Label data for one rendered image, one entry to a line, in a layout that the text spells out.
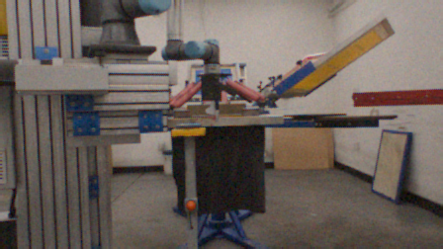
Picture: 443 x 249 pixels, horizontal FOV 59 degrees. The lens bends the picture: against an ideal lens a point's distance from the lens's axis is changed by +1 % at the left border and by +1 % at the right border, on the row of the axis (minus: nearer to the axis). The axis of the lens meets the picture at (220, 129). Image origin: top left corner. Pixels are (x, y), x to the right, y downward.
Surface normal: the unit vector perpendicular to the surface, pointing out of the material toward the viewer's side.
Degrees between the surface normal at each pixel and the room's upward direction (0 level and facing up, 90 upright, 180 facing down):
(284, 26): 90
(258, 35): 90
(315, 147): 78
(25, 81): 90
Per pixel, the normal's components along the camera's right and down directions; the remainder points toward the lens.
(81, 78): 0.37, 0.04
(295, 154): 0.01, -0.16
